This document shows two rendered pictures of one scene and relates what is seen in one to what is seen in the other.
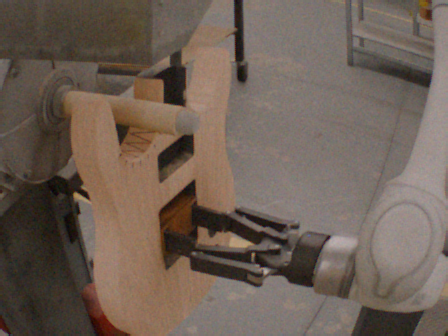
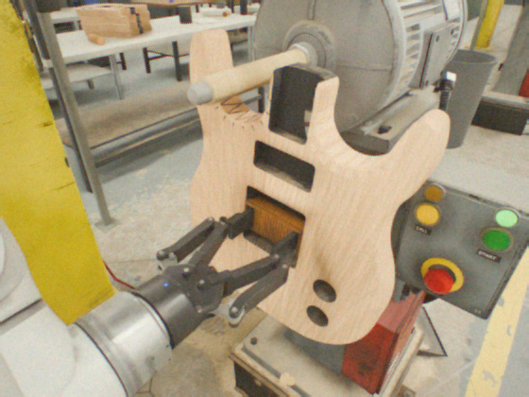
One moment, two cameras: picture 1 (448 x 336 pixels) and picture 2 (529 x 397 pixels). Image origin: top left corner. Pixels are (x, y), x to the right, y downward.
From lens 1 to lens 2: 79 cm
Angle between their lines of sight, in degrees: 81
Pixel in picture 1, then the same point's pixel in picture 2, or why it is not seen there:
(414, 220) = not seen: outside the picture
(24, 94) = (275, 22)
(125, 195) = (213, 131)
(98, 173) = not seen: hidden behind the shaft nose
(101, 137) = (194, 61)
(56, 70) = (310, 22)
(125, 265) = (200, 177)
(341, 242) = (117, 305)
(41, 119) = not seen: hidden behind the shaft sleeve
